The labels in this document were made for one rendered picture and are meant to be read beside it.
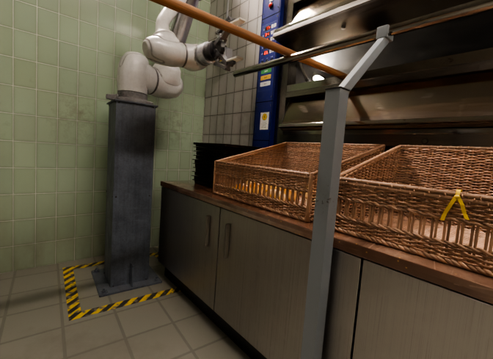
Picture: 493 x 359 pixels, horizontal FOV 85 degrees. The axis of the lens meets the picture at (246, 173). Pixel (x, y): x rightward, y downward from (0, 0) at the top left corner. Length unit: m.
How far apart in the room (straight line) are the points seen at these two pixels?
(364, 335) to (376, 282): 0.14
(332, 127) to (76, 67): 1.68
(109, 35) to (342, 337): 2.02
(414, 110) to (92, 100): 1.78
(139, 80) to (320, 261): 1.28
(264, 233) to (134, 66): 1.12
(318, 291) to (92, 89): 1.76
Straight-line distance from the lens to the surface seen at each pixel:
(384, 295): 0.74
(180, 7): 0.93
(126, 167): 1.55
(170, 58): 1.27
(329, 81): 1.47
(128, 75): 1.61
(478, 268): 0.71
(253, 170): 1.02
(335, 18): 1.41
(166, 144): 2.16
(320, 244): 0.72
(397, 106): 1.29
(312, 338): 0.83
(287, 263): 0.88
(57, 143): 1.99
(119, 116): 1.54
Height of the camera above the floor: 0.78
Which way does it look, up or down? 5 degrees down
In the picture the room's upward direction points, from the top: 4 degrees clockwise
